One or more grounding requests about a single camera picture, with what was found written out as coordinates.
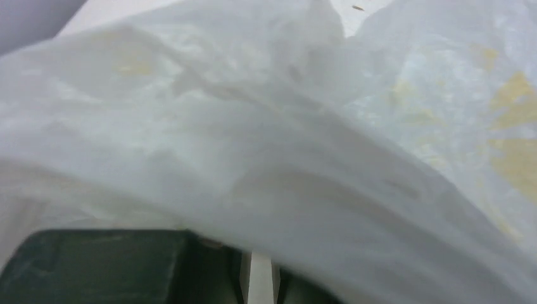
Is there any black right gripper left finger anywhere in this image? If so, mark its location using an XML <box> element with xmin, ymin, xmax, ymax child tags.
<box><xmin>1</xmin><ymin>229</ymin><xmax>244</xmax><ymax>303</ymax></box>

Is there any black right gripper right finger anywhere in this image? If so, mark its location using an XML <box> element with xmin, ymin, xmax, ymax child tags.
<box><xmin>274</xmin><ymin>268</ymin><xmax>341</xmax><ymax>304</ymax></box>

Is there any white plastic bag lemon print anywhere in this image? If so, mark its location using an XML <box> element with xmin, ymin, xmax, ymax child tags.
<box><xmin>1</xmin><ymin>1</ymin><xmax>536</xmax><ymax>303</ymax></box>

